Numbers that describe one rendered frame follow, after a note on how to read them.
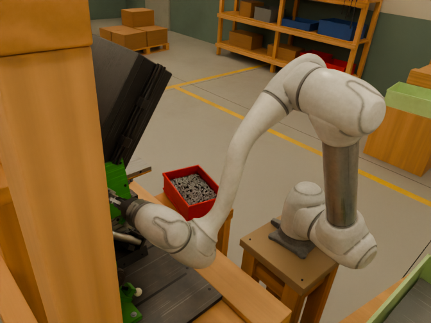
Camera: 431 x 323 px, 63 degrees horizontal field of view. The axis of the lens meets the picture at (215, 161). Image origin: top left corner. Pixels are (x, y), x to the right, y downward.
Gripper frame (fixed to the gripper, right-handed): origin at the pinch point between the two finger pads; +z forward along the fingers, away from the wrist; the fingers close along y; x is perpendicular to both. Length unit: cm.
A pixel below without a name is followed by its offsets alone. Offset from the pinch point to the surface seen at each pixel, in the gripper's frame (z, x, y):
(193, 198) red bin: 19, -15, -54
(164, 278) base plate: -12.6, 17.8, -29.8
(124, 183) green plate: 4.4, -6.2, -6.4
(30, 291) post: -19.4, 29.0, 17.5
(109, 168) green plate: 4.4, -8.7, 1.8
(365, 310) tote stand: -62, -4, -86
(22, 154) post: -72, -3, 53
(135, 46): 531, -262, -209
